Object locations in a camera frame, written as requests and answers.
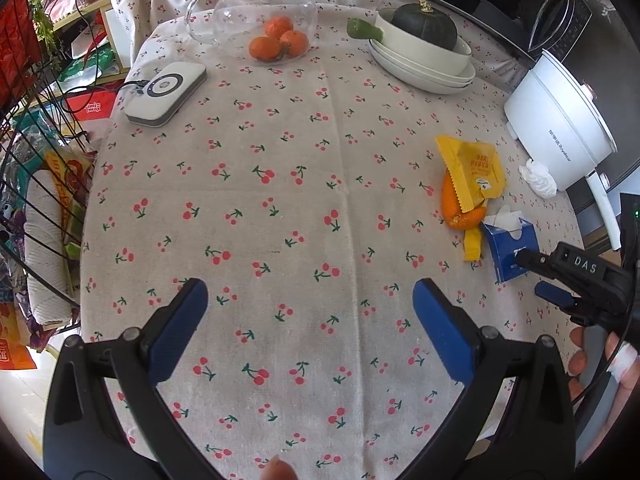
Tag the crumpled white tissue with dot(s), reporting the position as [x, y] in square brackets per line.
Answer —
[540, 180]

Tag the small yellow wrapper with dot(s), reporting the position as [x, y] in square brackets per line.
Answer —
[472, 245]

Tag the blue tissue box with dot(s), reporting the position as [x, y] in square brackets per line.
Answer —
[505, 250]

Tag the white electric pot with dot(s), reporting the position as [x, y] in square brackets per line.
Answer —
[555, 120]

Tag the white bowl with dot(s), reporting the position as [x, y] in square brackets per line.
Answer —
[415, 57]

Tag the grey refrigerator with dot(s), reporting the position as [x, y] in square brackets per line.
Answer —
[582, 210]

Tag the yellow snack wrapper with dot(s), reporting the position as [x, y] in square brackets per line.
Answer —
[475, 170]

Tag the red snack packets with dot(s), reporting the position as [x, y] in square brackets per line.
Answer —
[17, 50]

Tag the orange peel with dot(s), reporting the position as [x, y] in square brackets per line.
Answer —
[452, 205]

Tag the dark green pumpkin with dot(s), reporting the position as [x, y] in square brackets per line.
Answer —
[425, 27]

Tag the glass teapot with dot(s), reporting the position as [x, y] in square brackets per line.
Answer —
[235, 15]

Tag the person's right hand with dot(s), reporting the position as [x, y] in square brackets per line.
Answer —
[580, 362]

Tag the green plastic bag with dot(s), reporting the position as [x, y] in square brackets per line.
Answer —
[85, 67]

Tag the green vegetable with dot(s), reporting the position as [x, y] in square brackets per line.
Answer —
[362, 30]

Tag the wooden shelf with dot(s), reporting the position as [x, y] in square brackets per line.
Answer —
[75, 15]

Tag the red plastic bag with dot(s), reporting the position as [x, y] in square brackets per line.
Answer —
[87, 107]

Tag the orange packet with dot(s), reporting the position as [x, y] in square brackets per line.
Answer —
[10, 345]

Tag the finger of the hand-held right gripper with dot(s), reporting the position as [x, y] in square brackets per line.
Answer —
[532, 260]
[550, 292]

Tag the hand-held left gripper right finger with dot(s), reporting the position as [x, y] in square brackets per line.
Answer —
[445, 330]

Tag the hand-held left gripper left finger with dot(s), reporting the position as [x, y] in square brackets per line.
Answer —
[182, 320]

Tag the person's left hand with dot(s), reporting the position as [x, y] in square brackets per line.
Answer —
[277, 471]

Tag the tangerine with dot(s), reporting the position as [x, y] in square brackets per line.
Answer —
[278, 26]
[295, 44]
[265, 49]

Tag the white electronic device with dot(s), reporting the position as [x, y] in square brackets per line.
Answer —
[170, 90]

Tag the cherry print tablecloth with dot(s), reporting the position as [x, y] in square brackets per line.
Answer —
[320, 200]

